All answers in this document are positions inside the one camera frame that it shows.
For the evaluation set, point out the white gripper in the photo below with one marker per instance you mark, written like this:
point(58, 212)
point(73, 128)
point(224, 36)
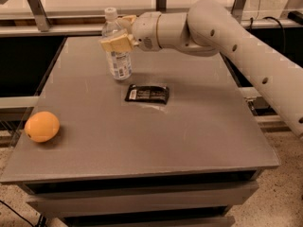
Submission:
point(145, 30)

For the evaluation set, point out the right metal bracket post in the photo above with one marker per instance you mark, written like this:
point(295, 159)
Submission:
point(237, 9)

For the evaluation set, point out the black rxbar chocolate wrapper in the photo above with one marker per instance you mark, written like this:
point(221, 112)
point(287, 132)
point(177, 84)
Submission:
point(148, 94)

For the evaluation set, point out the orange fruit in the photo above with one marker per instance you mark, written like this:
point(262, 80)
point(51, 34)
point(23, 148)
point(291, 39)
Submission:
point(42, 127)

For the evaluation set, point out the clear plastic water bottle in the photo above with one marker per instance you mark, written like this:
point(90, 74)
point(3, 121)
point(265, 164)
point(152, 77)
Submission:
point(119, 62)

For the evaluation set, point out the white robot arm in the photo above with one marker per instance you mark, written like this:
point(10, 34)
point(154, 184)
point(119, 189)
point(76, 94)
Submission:
point(208, 28)

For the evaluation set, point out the left metal bracket post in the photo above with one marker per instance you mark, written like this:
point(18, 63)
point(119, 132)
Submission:
point(40, 17)

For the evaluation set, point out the grey upper drawer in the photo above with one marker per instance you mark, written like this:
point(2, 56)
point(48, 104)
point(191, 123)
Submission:
point(142, 199)

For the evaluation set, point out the black cable floor left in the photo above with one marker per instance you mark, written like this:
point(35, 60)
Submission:
point(41, 222)

